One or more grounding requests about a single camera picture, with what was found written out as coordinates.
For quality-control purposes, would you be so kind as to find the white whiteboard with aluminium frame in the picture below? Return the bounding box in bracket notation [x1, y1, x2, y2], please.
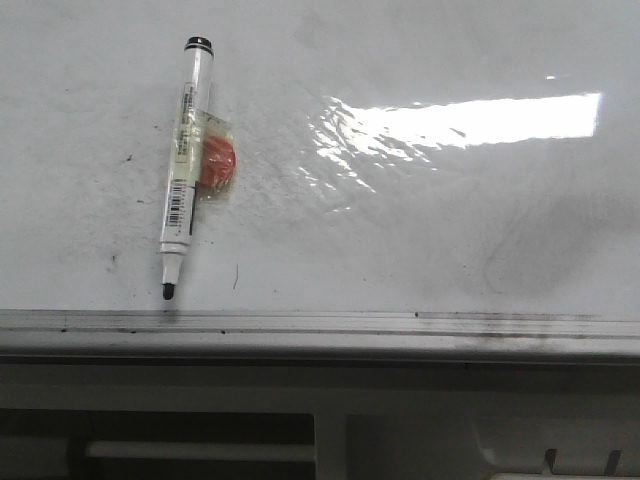
[1, 1, 639, 359]

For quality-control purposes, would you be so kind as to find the white whiteboard marker black tip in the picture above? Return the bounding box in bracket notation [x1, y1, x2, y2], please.
[160, 36, 236, 300]

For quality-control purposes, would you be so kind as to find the white bar under table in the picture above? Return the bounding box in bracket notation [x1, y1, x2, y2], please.
[85, 440, 315, 463]

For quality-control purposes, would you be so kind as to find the white plastic table frame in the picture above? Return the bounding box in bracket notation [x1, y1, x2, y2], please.
[1, 361, 639, 479]

